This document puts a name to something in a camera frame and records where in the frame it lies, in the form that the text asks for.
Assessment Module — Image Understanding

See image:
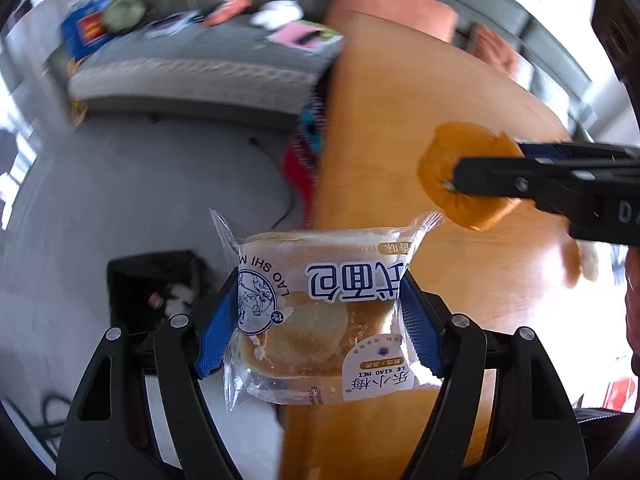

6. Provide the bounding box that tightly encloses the orange peel piece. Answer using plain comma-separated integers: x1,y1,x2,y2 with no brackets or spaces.
416,122,523,232

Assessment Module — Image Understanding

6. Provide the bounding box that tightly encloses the packaged bread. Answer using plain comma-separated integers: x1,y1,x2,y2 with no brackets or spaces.
210,211,444,410

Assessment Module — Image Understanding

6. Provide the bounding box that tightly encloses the black trash bin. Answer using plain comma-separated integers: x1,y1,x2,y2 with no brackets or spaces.
106,250,215,333

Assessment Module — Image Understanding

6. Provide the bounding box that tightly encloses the orange cushion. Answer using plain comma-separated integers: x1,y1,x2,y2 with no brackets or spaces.
466,23,518,79
323,0,458,42

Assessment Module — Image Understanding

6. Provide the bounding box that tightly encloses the pink book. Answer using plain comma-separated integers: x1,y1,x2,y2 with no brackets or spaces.
266,20,343,54

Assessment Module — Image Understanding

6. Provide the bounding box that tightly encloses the white crumpled cloth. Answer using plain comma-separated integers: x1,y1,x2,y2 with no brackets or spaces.
250,0,304,30

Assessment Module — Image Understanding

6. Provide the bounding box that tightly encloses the grey sofa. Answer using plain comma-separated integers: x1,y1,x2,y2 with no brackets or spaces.
67,0,591,119

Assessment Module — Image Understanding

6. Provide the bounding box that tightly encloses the pink toy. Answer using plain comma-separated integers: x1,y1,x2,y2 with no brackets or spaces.
203,0,252,27

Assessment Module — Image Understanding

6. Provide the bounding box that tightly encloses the blue snack bag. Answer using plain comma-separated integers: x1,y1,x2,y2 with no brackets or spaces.
60,0,115,61

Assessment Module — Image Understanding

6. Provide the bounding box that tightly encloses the green cap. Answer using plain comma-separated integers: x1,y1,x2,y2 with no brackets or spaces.
101,0,146,35

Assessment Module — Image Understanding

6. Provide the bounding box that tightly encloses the black floor cable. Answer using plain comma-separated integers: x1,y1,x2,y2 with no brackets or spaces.
247,135,298,231

